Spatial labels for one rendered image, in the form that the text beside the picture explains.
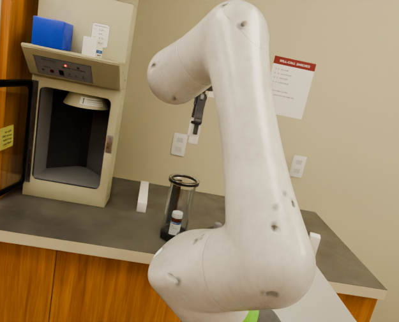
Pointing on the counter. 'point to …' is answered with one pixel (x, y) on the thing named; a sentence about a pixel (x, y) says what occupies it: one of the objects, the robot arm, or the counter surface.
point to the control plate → (63, 69)
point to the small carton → (92, 46)
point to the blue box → (52, 33)
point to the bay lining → (68, 133)
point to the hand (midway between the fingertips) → (192, 137)
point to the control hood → (106, 78)
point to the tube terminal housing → (109, 15)
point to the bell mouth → (86, 101)
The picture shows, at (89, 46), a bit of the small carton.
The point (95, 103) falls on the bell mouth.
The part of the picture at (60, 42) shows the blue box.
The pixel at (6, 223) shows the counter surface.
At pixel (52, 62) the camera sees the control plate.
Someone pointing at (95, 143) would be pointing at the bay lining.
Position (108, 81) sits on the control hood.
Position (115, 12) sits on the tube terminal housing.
